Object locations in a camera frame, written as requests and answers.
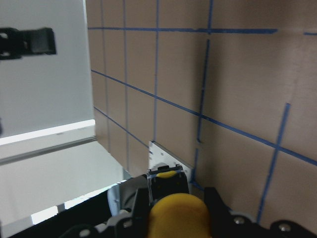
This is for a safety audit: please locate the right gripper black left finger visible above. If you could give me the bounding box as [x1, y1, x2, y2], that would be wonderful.
[131, 188, 151, 223]

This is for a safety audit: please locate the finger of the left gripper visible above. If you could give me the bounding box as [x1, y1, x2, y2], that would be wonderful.
[0, 27, 57, 60]

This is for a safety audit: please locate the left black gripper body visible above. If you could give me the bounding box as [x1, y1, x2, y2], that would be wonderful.
[12, 174, 148, 238]

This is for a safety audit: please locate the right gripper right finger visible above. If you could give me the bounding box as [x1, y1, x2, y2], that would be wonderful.
[204, 187, 231, 223]

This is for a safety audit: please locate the yellow push button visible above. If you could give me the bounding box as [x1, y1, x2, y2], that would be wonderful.
[147, 163, 212, 238]

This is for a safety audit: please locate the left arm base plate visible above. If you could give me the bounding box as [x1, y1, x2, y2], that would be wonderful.
[149, 141, 193, 183]

